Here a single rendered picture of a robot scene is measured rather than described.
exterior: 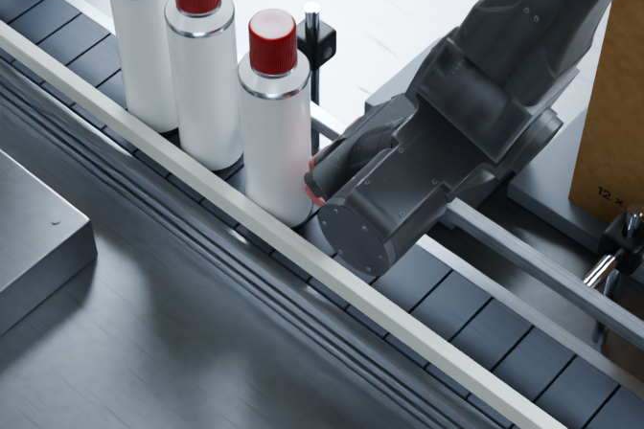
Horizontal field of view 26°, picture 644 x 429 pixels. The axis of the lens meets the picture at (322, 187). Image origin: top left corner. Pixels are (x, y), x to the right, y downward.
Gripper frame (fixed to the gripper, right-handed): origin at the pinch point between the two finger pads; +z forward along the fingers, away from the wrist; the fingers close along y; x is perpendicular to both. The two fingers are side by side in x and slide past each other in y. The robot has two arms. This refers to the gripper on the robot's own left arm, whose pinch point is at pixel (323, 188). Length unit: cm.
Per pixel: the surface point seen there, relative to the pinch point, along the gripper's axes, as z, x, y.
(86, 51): 22.7, -18.4, -1.4
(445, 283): -2.1, 11.5, -2.4
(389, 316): -4.8, 9.3, 4.5
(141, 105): 12.7, -12.4, 2.1
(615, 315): -16.9, 16.6, -3.2
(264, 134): -2.8, -6.3, 2.7
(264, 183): 1.8, -2.9, 2.9
